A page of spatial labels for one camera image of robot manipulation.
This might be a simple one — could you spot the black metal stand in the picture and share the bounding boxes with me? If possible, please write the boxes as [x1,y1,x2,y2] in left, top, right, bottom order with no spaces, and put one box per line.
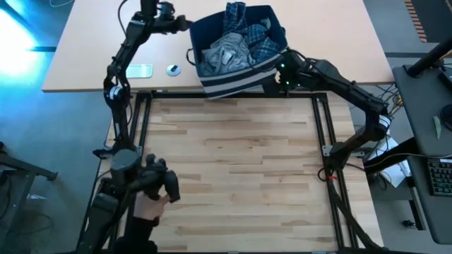
[0,140,59,212]

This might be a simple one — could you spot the blue plaid pants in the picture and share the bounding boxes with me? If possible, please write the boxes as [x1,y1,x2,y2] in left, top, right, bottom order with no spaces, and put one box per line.
[222,1,283,64]

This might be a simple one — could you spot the black keyboard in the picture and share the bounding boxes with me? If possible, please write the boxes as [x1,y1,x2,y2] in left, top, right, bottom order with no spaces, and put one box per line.
[427,158,452,197]

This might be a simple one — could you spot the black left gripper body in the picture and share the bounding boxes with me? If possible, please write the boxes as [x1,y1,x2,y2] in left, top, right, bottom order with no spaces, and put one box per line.
[157,16,194,35]

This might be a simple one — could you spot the person's hand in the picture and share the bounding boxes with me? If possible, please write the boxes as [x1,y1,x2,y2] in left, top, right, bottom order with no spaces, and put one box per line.
[133,192,170,222]

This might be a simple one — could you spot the person's forearm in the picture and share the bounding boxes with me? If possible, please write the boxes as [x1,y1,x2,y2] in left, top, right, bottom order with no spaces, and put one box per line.
[112,217,160,254]

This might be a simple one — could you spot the navy striped fabric laundry bin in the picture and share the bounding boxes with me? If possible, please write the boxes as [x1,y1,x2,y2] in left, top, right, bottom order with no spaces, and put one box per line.
[186,3,289,99]

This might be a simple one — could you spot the dark grey side desk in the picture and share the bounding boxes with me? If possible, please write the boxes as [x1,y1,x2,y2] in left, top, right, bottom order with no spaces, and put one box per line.
[392,65,452,246]

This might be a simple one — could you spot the black round pole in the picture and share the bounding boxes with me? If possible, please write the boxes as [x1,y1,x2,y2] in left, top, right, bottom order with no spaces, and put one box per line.
[405,37,452,78]

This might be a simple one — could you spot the orange black striped strip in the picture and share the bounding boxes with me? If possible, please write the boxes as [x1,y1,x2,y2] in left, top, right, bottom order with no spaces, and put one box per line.
[404,0,428,43]

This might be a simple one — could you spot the black aluminium table frame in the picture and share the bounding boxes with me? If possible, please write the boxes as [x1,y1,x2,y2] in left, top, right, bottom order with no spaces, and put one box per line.
[76,90,389,254]

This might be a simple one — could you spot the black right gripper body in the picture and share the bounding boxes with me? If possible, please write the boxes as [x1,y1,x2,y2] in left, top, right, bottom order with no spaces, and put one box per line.
[278,51,311,93]

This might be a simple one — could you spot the white papers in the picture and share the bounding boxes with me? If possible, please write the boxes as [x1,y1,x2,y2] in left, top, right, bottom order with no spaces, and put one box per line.
[365,135,412,188]

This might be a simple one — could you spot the grey garment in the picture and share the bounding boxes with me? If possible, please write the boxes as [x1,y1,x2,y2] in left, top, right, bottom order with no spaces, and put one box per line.
[201,32,256,77]

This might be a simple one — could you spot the black desk leg bar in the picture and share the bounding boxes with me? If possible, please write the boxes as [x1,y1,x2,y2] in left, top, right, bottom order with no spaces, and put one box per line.
[363,137,420,174]

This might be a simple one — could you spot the pale rectangular plate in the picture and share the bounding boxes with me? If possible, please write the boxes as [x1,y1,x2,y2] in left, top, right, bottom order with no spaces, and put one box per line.
[126,63,154,79]

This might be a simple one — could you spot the black braided cable sleeve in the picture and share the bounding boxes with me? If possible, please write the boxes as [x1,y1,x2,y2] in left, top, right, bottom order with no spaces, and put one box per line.
[326,183,384,252]

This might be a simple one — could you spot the beige desk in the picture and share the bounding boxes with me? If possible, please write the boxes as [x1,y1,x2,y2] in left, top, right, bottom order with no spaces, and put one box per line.
[41,0,396,93]

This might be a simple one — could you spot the black cable bundle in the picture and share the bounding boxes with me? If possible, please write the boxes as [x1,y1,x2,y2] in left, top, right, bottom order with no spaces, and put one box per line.
[352,83,403,117]

